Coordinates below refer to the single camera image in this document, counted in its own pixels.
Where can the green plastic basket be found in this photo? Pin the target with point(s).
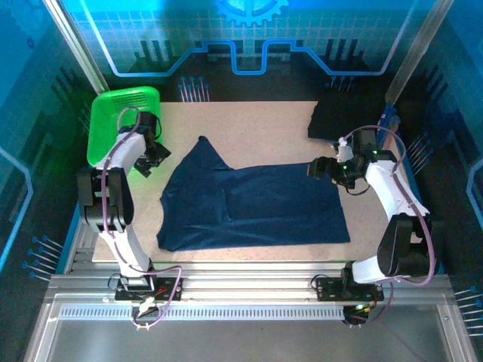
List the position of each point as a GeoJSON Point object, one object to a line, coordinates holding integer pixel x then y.
{"type": "Point", "coordinates": [113, 124]}

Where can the navy blue t-shirt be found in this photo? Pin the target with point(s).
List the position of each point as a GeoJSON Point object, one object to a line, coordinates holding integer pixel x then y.
{"type": "Point", "coordinates": [264, 207]}

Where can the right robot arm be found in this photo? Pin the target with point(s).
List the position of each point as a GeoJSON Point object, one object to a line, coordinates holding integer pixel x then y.
{"type": "Point", "coordinates": [388, 192]}

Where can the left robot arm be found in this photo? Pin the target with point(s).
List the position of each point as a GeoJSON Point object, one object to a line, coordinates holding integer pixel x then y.
{"type": "Point", "coordinates": [124, 151]}

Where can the black folded t-shirt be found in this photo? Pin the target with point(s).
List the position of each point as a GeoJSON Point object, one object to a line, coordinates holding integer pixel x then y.
{"type": "Point", "coordinates": [332, 120]}

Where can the blue folded t-shirt white print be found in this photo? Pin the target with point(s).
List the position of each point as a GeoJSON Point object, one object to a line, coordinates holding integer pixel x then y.
{"type": "Point", "coordinates": [386, 115]}

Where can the black connector block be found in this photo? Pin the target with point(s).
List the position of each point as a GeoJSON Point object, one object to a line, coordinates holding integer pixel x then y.
{"type": "Point", "coordinates": [356, 315]}

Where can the grey metal floor panel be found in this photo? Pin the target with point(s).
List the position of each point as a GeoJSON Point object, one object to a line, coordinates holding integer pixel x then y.
{"type": "Point", "coordinates": [241, 341]}

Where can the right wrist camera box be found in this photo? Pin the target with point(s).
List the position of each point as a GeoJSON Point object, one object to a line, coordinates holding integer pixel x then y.
{"type": "Point", "coordinates": [344, 151]}

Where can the aluminium corner post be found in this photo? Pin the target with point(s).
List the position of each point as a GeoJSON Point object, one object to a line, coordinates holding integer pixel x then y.
{"type": "Point", "coordinates": [81, 56]}
{"type": "Point", "coordinates": [419, 53]}

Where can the aluminium side rail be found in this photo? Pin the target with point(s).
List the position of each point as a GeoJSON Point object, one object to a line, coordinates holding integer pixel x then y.
{"type": "Point", "coordinates": [81, 249]}

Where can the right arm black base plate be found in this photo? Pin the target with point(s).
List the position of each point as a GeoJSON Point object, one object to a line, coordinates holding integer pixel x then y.
{"type": "Point", "coordinates": [332, 290]}

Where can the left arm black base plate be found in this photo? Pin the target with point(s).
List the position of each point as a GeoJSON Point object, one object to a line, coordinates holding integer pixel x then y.
{"type": "Point", "coordinates": [128, 293]}

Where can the wide aluminium frame rail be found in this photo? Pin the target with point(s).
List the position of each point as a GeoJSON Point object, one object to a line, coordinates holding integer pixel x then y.
{"type": "Point", "coordinates": [245, 281]}

